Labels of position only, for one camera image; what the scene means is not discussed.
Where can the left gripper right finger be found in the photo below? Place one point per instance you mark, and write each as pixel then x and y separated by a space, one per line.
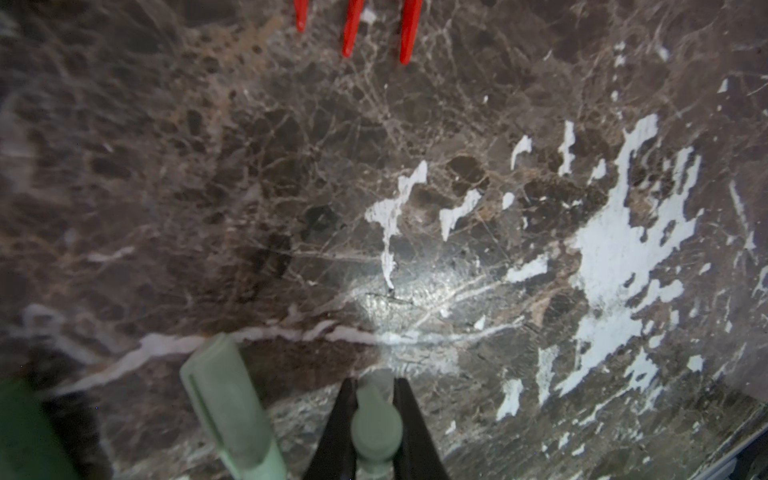
pixel 417 458

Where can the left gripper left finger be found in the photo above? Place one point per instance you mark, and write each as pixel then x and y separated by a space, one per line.
pixel 335 455

